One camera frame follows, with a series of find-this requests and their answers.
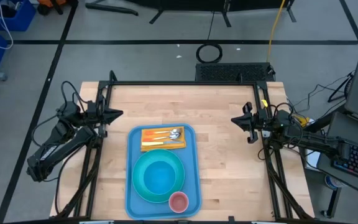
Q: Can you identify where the white blue round container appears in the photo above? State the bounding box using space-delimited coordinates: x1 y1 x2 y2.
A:
324 174 344 191

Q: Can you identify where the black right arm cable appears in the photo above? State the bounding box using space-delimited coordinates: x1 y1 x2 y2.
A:
270 101 296 118

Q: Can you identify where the orange handled metal fork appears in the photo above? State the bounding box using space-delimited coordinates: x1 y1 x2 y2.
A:
144 128 181 136

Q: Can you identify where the thin black floor cable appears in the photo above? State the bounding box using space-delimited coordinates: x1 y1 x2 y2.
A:
290 74 354 114

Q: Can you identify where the black vacuum wand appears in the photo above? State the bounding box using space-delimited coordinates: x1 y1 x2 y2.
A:
85 2 139 17

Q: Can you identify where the yellow hanging cable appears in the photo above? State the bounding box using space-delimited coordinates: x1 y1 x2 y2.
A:
265 0 287 63

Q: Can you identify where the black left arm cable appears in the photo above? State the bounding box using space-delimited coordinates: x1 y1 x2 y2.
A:
60 80 88 113

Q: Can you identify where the pink ribbed cup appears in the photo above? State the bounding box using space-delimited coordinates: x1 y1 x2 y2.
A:
168 191 190 214

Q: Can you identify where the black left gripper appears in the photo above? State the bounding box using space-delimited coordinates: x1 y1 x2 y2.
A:
85 98 124 138

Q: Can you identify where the orange shop vacuum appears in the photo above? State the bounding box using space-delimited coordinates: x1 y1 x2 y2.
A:
37 0 69 16

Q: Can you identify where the black desk stand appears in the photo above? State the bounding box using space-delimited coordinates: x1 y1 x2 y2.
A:
319 185 343 219

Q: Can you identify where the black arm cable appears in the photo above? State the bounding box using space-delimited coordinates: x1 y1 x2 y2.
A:
60 80 88 113
270 101 296 118

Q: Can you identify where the black vented computer case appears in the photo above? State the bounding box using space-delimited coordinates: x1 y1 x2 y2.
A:
195 62 275 83

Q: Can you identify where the coiled black cable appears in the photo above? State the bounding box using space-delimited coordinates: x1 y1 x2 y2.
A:
195 42 224 64

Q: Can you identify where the yellow cloth napkin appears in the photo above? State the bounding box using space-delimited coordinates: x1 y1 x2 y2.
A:
140 126 187 153

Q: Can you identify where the orange handled metal spoon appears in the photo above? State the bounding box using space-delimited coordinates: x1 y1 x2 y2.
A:
142 131 181 142

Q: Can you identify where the gray desk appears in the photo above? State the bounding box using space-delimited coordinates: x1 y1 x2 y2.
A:
316 111 358 200

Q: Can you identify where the white paper sheet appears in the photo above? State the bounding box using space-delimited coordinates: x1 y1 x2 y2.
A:
304 149 322 171

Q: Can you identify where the black metal table frame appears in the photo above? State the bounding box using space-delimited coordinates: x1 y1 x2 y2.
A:
50 70 316 224

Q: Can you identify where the black folding partition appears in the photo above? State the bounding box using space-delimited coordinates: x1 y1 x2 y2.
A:
124 0 297 29

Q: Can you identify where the blue plastic tray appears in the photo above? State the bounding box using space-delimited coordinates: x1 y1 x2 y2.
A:
125 123 203 220

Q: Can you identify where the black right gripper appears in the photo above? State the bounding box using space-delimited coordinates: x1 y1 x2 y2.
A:
231 101 272 144

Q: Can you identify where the teal plate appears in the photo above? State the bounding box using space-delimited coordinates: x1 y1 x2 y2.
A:
131 149 186 204

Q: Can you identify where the blue bowl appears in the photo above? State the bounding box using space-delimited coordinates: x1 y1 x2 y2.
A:
143 161 177 195

